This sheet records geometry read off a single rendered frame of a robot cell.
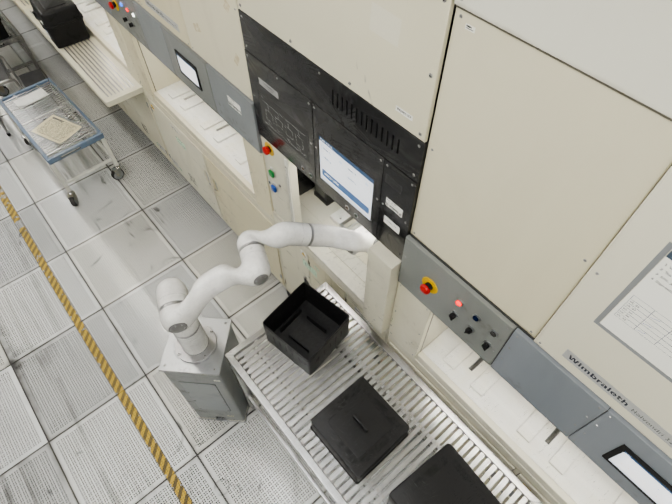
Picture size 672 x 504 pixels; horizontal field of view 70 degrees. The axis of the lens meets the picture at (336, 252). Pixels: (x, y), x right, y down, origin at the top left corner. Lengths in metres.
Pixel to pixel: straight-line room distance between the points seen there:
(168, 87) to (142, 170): 0.98
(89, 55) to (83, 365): 2.17
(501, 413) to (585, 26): 1.55
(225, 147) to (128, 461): 1.84
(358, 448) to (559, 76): 1.50
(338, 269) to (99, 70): 2.36
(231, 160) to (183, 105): 0.60
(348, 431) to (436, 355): 0.49
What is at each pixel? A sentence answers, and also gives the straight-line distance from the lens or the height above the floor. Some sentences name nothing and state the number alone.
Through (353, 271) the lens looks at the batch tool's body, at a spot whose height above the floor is 0.87.
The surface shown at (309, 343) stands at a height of 0.77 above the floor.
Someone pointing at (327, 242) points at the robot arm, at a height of 1.31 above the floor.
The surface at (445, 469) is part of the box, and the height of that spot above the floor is 1.01.
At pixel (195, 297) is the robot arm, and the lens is 1.94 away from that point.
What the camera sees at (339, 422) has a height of 0.86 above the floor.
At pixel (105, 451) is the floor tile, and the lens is 3.17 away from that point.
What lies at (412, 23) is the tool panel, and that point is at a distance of 1.20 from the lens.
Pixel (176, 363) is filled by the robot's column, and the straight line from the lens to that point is 2.34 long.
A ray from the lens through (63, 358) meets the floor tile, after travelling 3.50.
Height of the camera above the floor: 2.83
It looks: 55 degrees down
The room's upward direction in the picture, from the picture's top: straight up
